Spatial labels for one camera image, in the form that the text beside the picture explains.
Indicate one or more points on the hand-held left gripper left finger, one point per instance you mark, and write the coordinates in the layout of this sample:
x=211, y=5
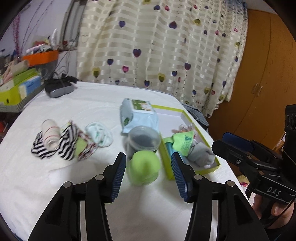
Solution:
x=118, y=178

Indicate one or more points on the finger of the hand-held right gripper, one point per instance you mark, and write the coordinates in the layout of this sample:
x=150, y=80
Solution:
x=231, y=154
x=238, y=141

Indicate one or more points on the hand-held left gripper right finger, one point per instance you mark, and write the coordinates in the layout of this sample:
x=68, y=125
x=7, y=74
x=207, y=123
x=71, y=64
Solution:
x=179, y=178

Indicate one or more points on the grey and white sock bundle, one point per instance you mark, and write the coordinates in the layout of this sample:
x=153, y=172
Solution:
x=201, y=155

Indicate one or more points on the green patterned cloth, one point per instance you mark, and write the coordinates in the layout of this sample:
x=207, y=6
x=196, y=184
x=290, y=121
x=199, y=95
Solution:
x=182, y=141

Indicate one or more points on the light blue white sock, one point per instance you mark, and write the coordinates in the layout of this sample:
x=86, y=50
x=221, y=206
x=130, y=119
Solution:
x=99, y=135

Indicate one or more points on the black white striped sock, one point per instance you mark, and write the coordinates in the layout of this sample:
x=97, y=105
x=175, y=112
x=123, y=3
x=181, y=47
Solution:
x=67, y=143

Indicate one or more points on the green cardboard box tray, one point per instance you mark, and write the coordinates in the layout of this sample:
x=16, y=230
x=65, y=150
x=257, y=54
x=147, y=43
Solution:
x=168, y=111

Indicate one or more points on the person's right hand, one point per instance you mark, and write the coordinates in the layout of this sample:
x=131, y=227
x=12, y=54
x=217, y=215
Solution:
x=283, y=210

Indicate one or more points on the green rolled cloth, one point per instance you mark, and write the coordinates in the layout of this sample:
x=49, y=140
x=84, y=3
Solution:
x=143, y=166

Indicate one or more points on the pink patterned item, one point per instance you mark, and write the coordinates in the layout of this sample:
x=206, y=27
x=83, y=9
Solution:
x=244, y=184

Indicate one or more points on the dark blue jeans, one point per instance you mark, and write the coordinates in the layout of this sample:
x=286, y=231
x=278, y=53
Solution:
x=196, y=114

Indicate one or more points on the light blue wet wipes pack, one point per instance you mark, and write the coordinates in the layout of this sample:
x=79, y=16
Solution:
x=138, y=115

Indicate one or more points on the beige striped rolled sock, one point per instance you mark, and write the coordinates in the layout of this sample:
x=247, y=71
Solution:
x=50, y=134

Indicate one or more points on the brown wooden wardrobe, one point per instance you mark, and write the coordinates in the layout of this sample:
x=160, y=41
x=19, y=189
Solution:
x=266, y=58

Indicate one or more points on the black and grey device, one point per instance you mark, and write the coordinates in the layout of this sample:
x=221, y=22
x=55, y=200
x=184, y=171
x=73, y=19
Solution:
x=57, y=90

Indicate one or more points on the heart print curtain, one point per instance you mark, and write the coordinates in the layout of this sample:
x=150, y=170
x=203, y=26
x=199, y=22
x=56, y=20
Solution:
x=161, y=46

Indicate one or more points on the black white patterned box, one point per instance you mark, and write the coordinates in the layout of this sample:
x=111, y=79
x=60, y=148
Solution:
x=13, y=107

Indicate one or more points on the blue white tissue box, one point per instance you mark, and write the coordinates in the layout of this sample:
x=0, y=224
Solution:
x=30, y=87

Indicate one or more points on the green storage carton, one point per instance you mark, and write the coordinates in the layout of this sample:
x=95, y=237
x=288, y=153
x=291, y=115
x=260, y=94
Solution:
x=9, y=96

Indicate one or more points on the orange plastic tray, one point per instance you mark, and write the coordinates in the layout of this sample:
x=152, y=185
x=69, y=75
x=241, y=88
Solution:
x=40, y=58

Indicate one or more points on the rolled beige towel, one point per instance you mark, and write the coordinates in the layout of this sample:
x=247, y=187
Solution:
x=15, y=69

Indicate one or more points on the pile of small toiletries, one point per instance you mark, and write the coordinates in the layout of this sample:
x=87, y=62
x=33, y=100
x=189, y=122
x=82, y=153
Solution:
x=42, y=46

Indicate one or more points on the purple decorative branches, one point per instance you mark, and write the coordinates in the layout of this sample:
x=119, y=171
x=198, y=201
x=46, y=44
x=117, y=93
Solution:
x=17, y=30

